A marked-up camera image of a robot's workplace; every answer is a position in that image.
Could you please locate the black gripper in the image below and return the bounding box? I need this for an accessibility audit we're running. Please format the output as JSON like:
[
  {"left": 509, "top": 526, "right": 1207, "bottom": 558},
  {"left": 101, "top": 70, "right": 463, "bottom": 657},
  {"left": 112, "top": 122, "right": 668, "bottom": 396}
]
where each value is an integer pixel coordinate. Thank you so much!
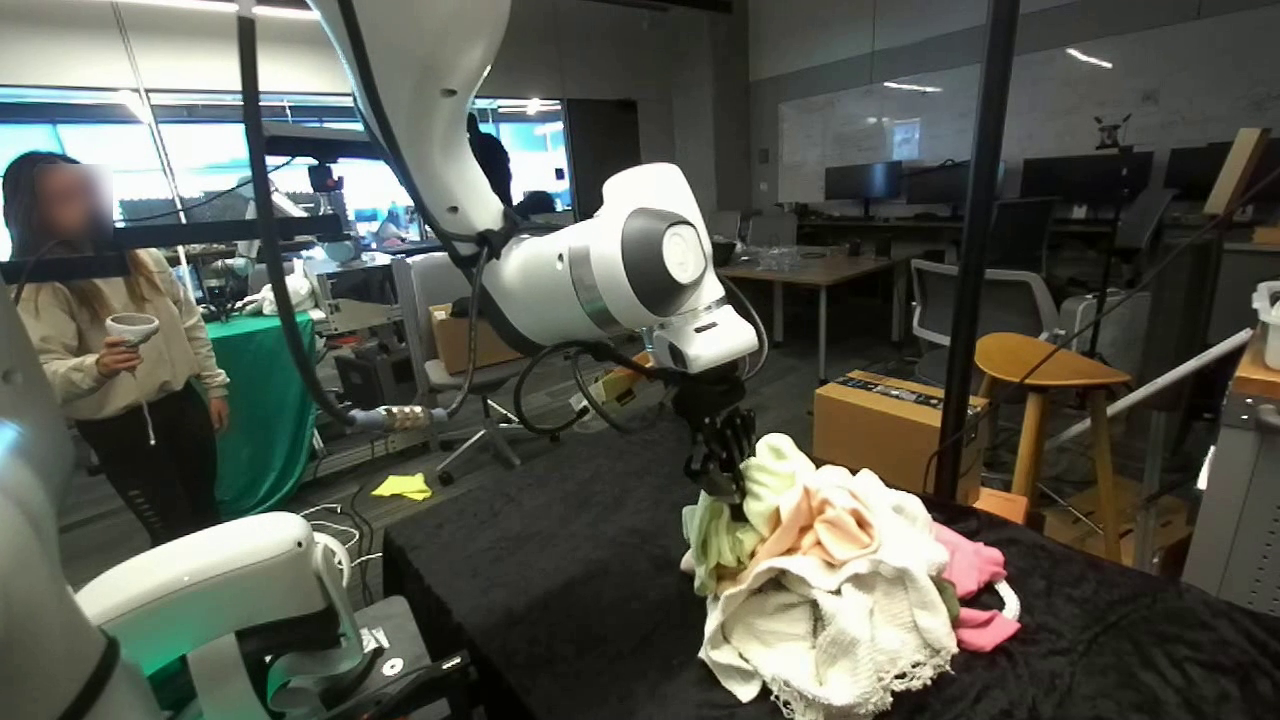
[{"left": 671, "top": 372, "right": 761, "bottom": 514}]

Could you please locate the light green cloth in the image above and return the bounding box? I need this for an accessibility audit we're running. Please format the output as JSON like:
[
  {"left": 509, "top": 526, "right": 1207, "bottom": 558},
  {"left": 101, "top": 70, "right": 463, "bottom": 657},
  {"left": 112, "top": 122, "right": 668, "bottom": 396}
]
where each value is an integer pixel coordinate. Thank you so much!
[{"left": 676, "top": 427, "right": 824, "bottom": 602}]

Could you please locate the white terry towel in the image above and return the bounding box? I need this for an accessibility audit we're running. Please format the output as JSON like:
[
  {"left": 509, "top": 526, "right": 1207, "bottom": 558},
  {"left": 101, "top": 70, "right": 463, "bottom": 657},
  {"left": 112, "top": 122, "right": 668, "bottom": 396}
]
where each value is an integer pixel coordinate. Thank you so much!
[
  {"left": 698, "top": 537, "right": 965, "bottom": 720},
  {"left": 836, "top": 460, "right": 954, "bottom": 591}
]

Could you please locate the pink cloth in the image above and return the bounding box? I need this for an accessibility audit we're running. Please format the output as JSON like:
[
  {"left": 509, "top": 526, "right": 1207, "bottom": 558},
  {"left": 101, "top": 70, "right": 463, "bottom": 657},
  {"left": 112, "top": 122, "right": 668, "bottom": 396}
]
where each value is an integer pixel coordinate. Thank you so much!
[{"left": 934, "top": 522, "right": 1024, "bottom": 661}]

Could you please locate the yellowish wrist attachment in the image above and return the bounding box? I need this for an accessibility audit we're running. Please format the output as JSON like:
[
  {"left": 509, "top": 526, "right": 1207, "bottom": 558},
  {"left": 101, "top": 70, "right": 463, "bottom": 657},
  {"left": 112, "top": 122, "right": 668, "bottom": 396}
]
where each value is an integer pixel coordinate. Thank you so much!
[{"left": 583, "top": 358, "right": 655, "bottom": 414}]

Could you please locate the cardboard box with black tape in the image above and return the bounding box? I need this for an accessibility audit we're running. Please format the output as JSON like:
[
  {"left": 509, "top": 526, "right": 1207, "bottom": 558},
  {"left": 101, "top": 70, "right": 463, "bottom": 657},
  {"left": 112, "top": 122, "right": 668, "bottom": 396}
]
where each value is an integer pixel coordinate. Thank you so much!
[{"left": 809, "top": 369, "right": 994, "bottom": 501}]

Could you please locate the wooden desk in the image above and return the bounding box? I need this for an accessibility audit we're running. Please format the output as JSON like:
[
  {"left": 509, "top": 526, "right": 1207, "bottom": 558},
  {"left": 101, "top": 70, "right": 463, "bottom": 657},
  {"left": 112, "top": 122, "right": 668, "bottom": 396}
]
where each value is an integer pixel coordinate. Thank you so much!
[{"left": 716, "top": 246, "right": 902, "bottom": 387}]

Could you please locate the plain cardboard box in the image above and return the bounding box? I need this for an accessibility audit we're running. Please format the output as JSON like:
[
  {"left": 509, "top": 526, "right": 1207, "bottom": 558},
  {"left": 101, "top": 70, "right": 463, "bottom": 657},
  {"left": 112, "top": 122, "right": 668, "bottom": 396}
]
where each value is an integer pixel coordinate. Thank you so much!
[{"left": 433, "top": 308, "right": 531, "bottom": 382}]

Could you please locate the small yellow cloth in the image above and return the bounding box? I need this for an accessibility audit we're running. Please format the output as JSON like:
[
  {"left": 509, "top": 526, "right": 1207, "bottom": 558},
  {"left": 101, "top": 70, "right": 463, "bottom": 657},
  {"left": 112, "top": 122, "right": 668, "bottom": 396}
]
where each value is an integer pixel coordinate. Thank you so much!
[{"left": 367, "top": 469, "right": 439, "bottom": 509}]

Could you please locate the grey office chair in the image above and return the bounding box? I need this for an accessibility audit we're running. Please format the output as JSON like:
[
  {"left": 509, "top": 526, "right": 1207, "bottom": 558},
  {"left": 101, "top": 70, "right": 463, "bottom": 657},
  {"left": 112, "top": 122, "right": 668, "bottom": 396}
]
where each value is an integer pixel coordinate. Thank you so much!
[{"left": 908, "top": 256, "right": 1068, "bottom": 351}]

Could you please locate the black metal pole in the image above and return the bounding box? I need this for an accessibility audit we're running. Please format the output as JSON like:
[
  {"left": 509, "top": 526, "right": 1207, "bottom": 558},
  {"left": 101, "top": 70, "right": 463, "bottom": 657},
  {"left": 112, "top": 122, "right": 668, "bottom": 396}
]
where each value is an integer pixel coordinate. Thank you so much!
[{"left": 929, "top": 0, "right": 1024, "bottom": 522}]

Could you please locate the black computer monitor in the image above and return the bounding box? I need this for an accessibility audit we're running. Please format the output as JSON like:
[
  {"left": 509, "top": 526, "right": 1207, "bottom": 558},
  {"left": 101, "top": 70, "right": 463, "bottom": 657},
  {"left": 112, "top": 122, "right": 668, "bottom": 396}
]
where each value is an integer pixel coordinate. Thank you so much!
[
  {"left": 1018, "top": 148, "right": 1162, "bottom": 216},
  {"left": 1166, "top": 137, "right": 1280, "bottom": 208},
  {"left": 822, "top": 158, "right": 913, "bottom": 216}
]

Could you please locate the wooden stool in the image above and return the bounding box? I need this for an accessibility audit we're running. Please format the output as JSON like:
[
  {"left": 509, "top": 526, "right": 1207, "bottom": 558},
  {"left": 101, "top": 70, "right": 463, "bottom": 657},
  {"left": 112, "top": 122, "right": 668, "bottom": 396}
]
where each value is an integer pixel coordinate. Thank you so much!
[{"left": 970, "top": 328, "right": 1139, "bottom": 563}]

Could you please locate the black velvet tablecloth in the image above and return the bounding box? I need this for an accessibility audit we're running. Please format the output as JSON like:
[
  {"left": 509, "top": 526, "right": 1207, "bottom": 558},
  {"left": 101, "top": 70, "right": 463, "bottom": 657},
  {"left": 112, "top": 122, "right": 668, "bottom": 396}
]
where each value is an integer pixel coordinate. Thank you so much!
[{"left": 380, "top": 396, "right": 1280, "bottom": 720}]

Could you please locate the silver metal pole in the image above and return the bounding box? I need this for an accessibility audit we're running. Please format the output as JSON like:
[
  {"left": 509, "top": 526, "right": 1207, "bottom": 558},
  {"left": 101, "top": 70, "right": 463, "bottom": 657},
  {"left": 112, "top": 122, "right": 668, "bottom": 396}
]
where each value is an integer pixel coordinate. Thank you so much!
[{"left": 1047, "top": 323, "right": 1264, "bottom": 454}]

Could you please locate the green table cover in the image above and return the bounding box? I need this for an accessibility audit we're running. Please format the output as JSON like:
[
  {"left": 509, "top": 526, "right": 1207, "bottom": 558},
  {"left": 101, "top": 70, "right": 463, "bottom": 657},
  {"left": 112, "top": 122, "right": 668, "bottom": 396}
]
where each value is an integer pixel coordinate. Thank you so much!
[{"left": 198, "top": 308, "right": 325, "bottom": 526}]

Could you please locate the wooden top workbench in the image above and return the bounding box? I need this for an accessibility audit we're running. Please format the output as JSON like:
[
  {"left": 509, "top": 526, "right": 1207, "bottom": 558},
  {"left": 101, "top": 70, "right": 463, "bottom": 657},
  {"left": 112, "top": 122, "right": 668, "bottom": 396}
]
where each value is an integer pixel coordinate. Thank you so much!
[{"left": 1181, "top": 339, "right": 1280, "bottom": 619}]

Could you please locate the tan wooden panel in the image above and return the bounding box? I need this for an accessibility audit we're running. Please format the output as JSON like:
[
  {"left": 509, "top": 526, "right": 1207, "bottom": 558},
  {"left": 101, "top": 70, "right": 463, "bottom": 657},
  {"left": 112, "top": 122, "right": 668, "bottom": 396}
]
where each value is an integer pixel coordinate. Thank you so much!
[{"left": 1201, "top": 125, "right": 1271, "bottom": 224}]

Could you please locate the person in beige sweater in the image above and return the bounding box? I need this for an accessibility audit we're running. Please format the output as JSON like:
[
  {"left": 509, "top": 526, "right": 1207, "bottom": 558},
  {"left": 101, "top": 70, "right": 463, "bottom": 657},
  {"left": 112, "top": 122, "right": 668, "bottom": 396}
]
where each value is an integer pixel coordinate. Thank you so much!
[{"left": 10, "top": 246, "right": 234, "bottom": 546}]

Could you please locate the small grey cup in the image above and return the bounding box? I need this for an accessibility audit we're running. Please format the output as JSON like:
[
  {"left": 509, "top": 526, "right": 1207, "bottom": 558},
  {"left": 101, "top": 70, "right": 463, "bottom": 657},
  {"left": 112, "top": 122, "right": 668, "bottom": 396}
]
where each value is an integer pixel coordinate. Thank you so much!
[{"left": 101, "top": 308, "right": 163, "bottom": 351}]

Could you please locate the white rope loop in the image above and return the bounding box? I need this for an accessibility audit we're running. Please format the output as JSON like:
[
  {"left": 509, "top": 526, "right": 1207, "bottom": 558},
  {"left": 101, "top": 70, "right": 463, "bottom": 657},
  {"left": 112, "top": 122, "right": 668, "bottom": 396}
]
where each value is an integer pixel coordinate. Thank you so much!
[{"left": 994, "top": 578, "right": 1027, "bottom": 628}]

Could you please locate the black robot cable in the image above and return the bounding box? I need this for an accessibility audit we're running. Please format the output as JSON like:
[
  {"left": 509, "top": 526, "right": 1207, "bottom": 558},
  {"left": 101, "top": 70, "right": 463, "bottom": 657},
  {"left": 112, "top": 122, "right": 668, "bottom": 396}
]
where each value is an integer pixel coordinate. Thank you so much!
[{"left": 235, "top": 0, "right": 671, "bottom": 442}]

